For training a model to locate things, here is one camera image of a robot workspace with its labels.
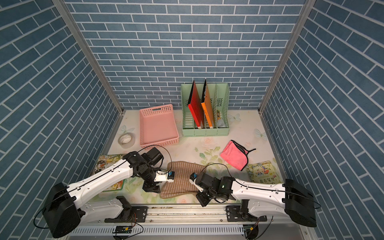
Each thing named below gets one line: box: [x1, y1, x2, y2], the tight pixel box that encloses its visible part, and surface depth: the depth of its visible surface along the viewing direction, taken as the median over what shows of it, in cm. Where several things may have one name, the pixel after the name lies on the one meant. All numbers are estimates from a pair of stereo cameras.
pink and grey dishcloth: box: [220, 140, 256, 171], surface depth 95 cm
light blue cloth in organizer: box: [217, 118, 226, 128], surface depth 114 cm
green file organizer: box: [181, 83, 230, 137], surface depth 107 cm
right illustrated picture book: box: [247, 160, 282, 184], surface depth 90 cm
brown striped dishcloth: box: [159, 161, 206, 199], surface depth 80 cm
